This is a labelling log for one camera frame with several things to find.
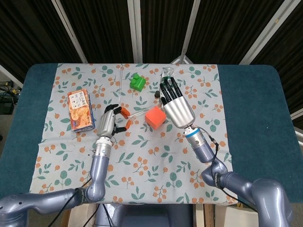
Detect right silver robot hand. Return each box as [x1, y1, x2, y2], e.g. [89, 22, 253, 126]
[160, 75, 196, 130]

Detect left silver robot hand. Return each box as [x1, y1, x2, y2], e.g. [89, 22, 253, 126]
[97, 104, 133, 139]

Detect clear glass rod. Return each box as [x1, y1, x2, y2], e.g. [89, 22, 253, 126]
[127, 107, 152, 119]

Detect orange foam cube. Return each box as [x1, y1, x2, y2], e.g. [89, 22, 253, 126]
[144, 105, 167, 130]

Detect orange snack box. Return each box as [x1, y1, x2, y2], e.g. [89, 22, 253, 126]
[67, 88, 97, 132]

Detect thin glass rod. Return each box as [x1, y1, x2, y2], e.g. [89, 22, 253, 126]
[118, 66, 125, 104]

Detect clear plastic water bottle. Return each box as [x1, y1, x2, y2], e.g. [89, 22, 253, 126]
[160, 67, 176, 109]

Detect green toy block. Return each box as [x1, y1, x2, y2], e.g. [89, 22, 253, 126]
[129, 73, 146, 92]

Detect grey partition foot stand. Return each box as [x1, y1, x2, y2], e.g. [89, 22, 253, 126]
[170, 47, 193, 65]

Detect floral print tablecloth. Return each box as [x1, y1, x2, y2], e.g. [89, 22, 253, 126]
[27, 62, 239, 205]

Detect teal table cover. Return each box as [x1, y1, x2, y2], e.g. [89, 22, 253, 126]
[0, 63, 303, 204]

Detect black folding screen partition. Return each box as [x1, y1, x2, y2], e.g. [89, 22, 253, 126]
[0, 0, 303, 119]

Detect blue-grey robot torso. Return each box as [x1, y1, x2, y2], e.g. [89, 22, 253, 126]
[94, 203, 194, 227]

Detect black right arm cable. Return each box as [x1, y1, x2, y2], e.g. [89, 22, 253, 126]
[205, 132, 258, 213]

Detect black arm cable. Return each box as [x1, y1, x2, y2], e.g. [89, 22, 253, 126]
[51, 177, 95, 227]
[205, 132, 258, 213]

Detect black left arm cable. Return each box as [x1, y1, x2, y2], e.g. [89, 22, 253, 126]
[51, 177, 95, 227]

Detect black cables with yellow tags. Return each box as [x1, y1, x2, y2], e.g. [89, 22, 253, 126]
[0, 80, 22, 95]

